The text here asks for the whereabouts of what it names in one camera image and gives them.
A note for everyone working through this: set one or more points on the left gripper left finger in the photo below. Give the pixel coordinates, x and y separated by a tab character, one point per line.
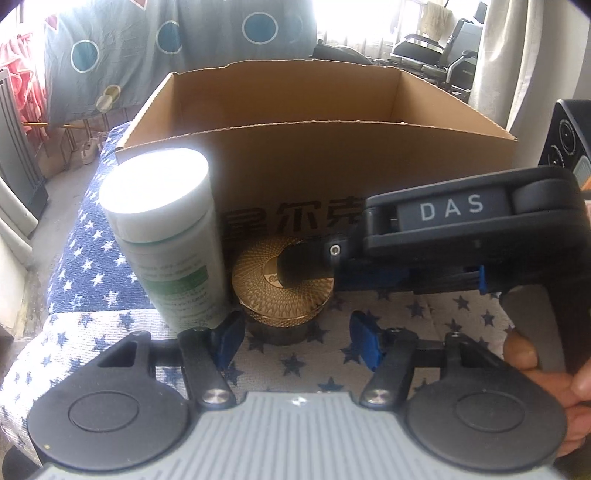
205	354

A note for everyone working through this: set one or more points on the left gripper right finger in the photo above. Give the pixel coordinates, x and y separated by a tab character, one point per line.
389	354

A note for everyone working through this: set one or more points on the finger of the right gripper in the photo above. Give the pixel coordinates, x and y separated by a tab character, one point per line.
307	261

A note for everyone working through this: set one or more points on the gold-lidded black jar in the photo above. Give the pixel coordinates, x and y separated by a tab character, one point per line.
277	314

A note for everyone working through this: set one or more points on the right hand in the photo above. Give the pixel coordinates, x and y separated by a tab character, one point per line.
571	391

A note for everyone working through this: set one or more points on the black speaker box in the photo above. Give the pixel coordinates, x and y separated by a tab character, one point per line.
567	144

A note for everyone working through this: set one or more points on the brown cardboard box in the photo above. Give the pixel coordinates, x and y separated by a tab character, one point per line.
295	147

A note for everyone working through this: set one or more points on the white green-label canister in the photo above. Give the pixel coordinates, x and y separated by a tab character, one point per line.
160	208

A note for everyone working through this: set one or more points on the white curtain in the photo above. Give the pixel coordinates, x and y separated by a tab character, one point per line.
508	54

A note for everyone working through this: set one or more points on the black exercise machine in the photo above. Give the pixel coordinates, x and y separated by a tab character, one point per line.
437	41

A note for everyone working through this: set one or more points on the rolled white mat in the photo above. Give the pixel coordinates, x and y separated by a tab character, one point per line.
17	223

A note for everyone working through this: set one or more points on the white shoes pair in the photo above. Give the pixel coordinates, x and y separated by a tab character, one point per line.
90	150

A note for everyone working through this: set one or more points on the dark grey panel heater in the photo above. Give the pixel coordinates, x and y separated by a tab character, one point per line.
19	168

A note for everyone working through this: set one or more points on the blue sheet with shapes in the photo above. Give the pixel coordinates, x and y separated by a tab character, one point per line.
108	55

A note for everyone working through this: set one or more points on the red hanging cloth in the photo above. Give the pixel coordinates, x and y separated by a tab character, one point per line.
22	55

